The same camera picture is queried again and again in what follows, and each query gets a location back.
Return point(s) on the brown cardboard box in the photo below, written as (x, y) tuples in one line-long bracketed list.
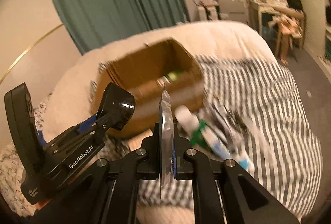
[(145, 73)]

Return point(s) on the wooden chair with clothes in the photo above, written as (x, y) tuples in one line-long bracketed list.
[(291, 30)]

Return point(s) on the green plastic packet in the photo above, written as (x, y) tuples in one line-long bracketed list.
[(197, 137)]

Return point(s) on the white tube with cap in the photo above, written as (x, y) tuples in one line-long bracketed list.
[(223, 139)]

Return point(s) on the checkered grey white cloth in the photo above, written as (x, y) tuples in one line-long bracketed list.
[(266, 93)]

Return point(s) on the white dressing table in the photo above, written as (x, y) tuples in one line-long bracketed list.
[(262, 12)]

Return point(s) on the silver foil packet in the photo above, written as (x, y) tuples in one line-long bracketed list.
[(166, 133)]

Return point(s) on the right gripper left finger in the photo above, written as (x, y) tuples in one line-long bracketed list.
[(121, 180)]

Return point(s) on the grey cabinet under television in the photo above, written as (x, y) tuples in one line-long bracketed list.
[(234, 10)]

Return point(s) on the floral patterned pillow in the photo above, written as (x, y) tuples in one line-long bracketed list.
[(11, 175)]

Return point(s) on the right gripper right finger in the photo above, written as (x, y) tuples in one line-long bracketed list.
[(223, 191)]

